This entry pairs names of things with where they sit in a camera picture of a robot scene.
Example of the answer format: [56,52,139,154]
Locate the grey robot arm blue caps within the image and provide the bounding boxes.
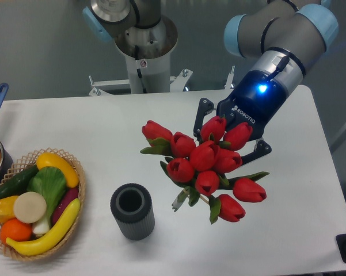
[82,1,339,163]

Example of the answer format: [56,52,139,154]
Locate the beige round disc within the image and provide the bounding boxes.
[13,191,47,224]

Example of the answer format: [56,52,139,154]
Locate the red tulip bouquet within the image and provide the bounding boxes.
[141,116,267,224]

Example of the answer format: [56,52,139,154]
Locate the purple eggplant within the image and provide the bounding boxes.
[51,187,79,225]

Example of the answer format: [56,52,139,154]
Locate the white metal base frame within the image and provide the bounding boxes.
[88,66,235,97]

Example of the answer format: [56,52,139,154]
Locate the dark grey ribbed vase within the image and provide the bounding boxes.
[110,183,155,240]

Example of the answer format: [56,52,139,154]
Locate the green leafy bok choy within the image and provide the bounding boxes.
[27,167,66,237]

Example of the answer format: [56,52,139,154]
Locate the woven wicker basket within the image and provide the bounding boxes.
[0,148,85,261]

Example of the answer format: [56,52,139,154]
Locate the green cucumber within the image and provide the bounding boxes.
[0,166,39,200]

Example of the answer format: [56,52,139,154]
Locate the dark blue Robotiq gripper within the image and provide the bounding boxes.
[193,70,287,166]

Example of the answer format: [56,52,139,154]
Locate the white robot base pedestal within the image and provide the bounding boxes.
[115,16,178,94]

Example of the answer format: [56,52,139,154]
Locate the orange fruit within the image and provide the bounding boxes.
[0,218,32,244]

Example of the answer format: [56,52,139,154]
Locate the long yellow banana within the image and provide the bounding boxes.
[6,198,81,256]

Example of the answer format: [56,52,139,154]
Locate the yellow bell pepper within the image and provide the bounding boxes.
[0,195,19,224]

